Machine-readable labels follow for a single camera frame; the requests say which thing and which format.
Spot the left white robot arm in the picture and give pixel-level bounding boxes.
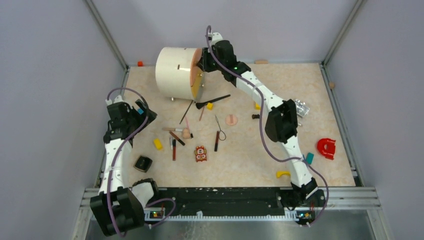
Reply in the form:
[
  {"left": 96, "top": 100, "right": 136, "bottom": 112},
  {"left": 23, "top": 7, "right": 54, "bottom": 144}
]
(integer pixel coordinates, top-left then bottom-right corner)
[{"left": 89, "top": 94, "right": 161, "bottom": 237}]

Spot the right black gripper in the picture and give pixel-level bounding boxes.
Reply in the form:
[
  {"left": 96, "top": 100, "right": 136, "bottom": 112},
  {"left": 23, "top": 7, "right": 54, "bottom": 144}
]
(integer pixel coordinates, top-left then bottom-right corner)
[{"left": 197, "top": 46, "right": 225, "bottom": 73}]

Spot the black compact case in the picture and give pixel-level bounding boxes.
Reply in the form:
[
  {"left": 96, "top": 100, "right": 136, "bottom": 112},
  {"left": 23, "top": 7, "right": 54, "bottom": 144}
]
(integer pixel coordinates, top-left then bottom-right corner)
[{"left": 133, "top": 155, "right": 153, "bottom": 173}]

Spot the black hair loop tool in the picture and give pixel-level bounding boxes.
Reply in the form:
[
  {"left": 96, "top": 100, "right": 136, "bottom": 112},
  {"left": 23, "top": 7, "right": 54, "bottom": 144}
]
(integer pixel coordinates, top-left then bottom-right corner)
[{"left": 214, "top": 115, "right": 227, "bottom": 141}]

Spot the red horseshoe toy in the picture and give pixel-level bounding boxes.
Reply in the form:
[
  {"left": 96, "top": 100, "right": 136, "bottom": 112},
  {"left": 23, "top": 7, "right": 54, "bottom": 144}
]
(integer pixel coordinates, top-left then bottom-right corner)
[{"left": 316, "top": 138, "right": 336, "bottom": 160}]

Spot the dark red lip gloss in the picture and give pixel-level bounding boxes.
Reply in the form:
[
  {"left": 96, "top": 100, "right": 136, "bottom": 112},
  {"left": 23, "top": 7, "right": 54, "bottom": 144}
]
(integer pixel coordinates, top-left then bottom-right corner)
[{"left": 214, "top": 131, "right": 220, "bottom": 152}]

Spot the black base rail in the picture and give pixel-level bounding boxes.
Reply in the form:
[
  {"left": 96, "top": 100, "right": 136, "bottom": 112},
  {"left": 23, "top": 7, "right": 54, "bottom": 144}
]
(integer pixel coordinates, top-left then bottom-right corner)
[{"left": 150, "top": 187, "right": 325, "bottom": 217}]

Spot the beige makeup sponge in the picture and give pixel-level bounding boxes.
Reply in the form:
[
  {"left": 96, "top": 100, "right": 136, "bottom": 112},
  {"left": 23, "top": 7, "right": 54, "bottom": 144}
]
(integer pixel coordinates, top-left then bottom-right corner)
[{"left": 181, "top": 128, "right": 192, "bottom": 139}]

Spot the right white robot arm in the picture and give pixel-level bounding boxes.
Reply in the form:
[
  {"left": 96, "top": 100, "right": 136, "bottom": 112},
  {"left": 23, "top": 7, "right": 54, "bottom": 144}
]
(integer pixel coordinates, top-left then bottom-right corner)
[{"left": 198, "top": 25, "right": 324, "bottom": 206}]

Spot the pink round powder puff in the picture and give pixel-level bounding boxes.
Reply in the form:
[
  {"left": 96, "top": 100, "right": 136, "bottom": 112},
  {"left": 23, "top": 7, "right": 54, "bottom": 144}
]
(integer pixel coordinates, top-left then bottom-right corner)
[{"left": 225, "top": 114, "right": 238, "bottom": 126}]

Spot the teal block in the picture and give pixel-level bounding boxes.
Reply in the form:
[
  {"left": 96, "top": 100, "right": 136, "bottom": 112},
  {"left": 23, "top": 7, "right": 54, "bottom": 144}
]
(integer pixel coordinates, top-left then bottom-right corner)
[{"left": 305, "top": 152, "right": 315, "bottom": 165}]

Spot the wooden peg at wall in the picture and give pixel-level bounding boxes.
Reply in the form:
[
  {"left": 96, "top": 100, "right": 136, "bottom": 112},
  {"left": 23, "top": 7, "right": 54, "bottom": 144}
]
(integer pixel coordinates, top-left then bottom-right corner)
[{"left": 254, "top": 59, "right": 269, "bottom": 65}]

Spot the pink thin brush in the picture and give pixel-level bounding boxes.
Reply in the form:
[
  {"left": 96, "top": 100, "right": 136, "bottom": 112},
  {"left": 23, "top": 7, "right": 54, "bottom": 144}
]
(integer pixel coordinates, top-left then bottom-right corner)
[{"left": 184, "top": 117, "right": 193, "bottom": 139}]

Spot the clear plastic wrapper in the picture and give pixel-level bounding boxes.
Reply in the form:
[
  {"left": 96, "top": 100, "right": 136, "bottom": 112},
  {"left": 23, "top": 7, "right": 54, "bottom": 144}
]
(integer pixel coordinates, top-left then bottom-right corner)
[{"left": 294, "top": 99, "right": 310, "bottom": 118}]

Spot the cream round drawer organizer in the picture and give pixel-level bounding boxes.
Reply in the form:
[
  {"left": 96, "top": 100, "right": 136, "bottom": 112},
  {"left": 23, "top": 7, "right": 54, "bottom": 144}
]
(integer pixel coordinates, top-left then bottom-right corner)
[{"left": 155, "top": 47, "right": 204, "bottom": 101}]

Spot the red owl number toy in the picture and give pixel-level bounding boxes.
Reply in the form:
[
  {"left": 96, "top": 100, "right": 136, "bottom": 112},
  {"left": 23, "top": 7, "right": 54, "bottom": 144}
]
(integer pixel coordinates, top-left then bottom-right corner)
[{"left": 194, "top": 145, "right": 207, "bottom": 162}]

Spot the small yellow cube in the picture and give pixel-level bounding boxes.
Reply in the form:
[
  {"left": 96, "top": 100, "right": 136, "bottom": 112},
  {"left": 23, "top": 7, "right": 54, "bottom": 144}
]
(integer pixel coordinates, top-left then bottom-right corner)
[{"left": 206, "top": 102, "right": 214, "bottom": 110}]

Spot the yellow arch block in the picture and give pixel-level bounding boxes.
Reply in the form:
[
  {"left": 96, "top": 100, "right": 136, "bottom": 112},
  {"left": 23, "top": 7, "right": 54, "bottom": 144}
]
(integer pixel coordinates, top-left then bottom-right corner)
[{"left": 275, "top": 171, "right": 291, "bottom": 178}]

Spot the black makeup brush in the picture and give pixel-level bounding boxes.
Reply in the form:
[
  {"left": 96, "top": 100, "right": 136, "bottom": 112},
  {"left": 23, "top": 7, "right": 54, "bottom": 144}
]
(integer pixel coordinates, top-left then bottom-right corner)
[{"left": 195, "top": 94, "right": 231, "bottom": 110}]

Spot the thin black stick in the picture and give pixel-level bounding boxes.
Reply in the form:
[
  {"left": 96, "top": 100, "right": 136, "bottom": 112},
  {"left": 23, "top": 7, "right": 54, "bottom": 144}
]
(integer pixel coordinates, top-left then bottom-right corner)
[{"left": 179, "top": 100, "right": 195, "bottom": 125}]

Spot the brown lipstick tube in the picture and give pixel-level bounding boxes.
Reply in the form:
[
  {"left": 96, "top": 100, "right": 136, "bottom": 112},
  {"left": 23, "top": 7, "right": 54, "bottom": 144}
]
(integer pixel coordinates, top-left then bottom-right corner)
[{"left": 169, "top": 131, "right": 186, "bottom": 146}]

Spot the nude concealer tube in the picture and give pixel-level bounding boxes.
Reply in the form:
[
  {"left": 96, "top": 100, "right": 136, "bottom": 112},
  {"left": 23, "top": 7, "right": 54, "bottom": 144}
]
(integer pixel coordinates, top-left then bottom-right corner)
[{"left": 162, "top": 127, "right": 184, "bottom": 132}]

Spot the yellow wedge block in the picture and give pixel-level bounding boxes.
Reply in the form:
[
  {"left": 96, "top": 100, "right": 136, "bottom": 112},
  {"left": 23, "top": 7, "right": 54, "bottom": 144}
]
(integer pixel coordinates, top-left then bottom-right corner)
[{"left": 153, "top": 138, "right": 163, "bottom": 151}]

